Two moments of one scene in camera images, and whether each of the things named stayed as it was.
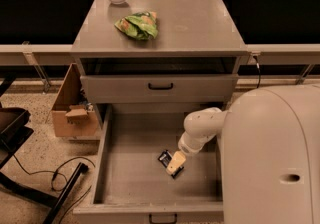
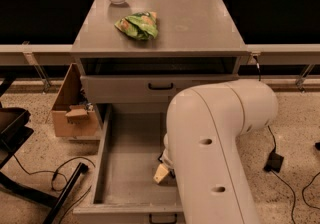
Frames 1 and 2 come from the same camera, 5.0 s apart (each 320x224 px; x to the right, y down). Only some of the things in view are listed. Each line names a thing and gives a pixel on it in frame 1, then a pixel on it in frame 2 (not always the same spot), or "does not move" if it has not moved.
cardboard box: (73, 116) does not move
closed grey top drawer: (159, 88) does not move
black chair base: (15, 129) does not move
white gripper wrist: (184, 148) → (168, 159)
